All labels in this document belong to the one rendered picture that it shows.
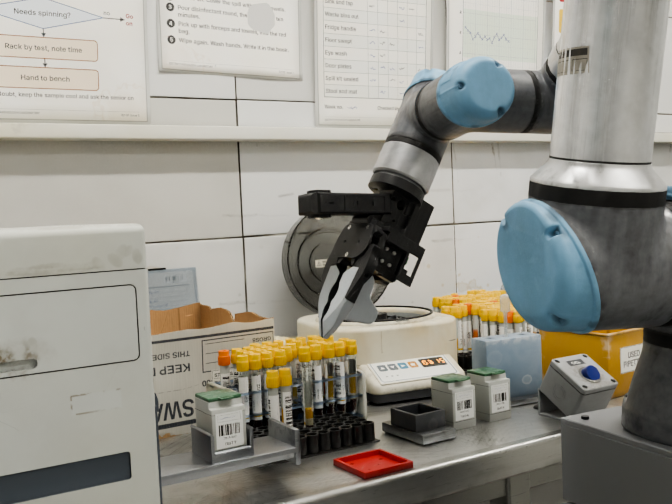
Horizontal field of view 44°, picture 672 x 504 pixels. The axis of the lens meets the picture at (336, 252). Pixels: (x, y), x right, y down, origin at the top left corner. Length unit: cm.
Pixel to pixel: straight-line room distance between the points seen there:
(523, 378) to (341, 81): 74
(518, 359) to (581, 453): 43
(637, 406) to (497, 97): 36
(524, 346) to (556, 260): 61
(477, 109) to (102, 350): 47
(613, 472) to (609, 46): 40
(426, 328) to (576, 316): 67
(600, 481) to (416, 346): 57
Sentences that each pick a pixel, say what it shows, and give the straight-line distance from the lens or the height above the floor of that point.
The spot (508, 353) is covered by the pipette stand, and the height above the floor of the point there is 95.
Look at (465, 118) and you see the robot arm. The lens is 95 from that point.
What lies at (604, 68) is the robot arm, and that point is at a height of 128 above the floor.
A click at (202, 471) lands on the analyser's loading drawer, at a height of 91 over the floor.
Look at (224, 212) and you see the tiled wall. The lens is 158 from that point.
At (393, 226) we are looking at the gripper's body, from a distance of 103.
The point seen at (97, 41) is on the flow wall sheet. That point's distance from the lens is 152.
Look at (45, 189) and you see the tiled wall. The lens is 148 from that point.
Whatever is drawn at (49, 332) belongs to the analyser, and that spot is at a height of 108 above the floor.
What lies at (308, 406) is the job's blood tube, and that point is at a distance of 109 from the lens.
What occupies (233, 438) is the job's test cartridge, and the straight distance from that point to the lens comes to 93.
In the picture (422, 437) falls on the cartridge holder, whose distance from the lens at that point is 109.
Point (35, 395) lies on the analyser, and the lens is 83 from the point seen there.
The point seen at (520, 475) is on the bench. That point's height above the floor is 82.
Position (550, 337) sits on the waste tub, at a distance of 138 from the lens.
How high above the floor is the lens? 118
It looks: 3 degrees down
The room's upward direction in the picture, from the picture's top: 3 degrees counter-clockwise
